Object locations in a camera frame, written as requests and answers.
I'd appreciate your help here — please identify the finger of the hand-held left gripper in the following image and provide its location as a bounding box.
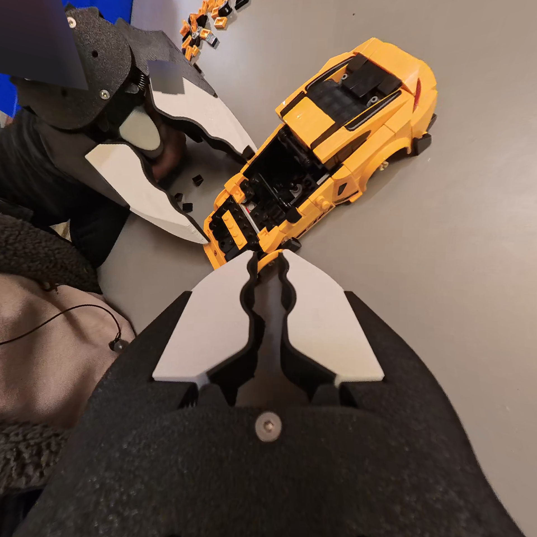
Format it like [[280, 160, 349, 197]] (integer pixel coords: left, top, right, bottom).
[[84, 142, 211, 245], [149, 81, 258, 163]]

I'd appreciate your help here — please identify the pile of lego pieces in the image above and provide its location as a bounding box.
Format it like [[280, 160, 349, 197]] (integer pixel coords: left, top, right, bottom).
[[179, 0, 253, 60]]

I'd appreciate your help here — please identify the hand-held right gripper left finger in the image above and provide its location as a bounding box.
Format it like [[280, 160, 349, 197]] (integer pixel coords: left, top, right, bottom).
[[152, 250, 265, 407]]

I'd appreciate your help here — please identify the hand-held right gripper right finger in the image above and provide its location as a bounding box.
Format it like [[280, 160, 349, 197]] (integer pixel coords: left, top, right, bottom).
[[280, 249, 385, 402]]

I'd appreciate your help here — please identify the person's left forearm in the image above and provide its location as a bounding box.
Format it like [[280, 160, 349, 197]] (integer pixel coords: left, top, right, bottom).
[[0, 108, 131, 268]]

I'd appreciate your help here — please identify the orange lego car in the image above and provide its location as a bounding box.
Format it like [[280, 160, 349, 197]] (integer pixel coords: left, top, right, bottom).
[[202, 37, 439, 271]]

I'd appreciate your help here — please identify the blue plastic bin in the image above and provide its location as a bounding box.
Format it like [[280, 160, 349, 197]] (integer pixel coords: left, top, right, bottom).
[[0, 72, 21, 122]]

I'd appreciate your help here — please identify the black wired earbud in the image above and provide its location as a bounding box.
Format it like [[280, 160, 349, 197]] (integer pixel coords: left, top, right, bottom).
[[0, 303, 129, 353]]

